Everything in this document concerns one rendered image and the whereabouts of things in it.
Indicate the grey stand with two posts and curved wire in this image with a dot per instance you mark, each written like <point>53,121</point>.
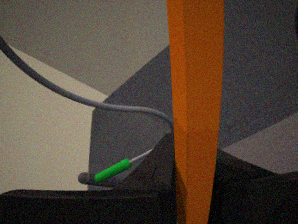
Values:
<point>275,148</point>

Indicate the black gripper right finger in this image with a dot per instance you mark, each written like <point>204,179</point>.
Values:
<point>246,194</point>

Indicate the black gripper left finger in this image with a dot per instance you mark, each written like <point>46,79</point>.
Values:
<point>146,196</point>

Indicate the orange handle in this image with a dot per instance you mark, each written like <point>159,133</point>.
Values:
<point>195,29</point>

